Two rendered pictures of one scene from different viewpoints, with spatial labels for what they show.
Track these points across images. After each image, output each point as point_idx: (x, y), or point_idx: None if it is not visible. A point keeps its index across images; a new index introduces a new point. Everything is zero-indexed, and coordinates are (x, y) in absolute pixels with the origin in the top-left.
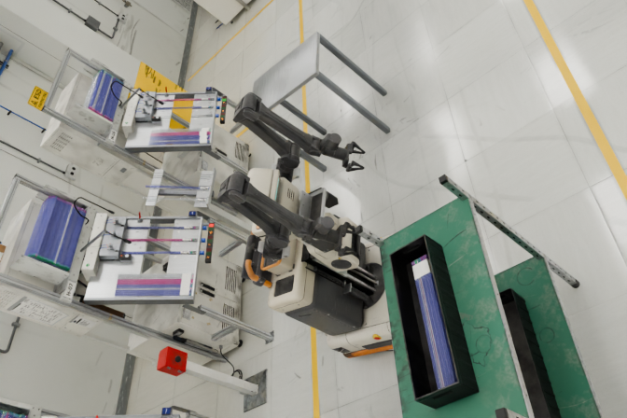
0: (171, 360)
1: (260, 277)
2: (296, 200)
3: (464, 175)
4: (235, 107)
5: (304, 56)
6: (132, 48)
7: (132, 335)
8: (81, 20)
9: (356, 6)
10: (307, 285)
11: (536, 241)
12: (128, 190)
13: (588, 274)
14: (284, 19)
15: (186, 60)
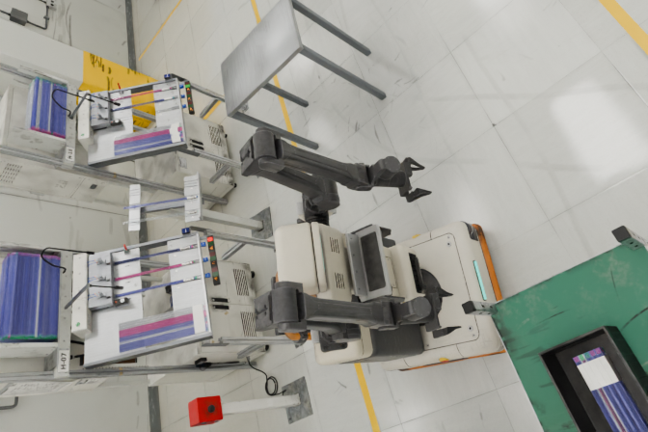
0: (204, 413)
1: (302, 334)
2: (341, 249)
3: (496, 144)
4: (240, 152)
5: (278, 27)
6: (70, 36)
7: (149, 365)
8: (5, 13)
9: None
10: (363, 333)
11: (620, 221)
12: (105, 190)
13: None
14: None
15: (131, 38)
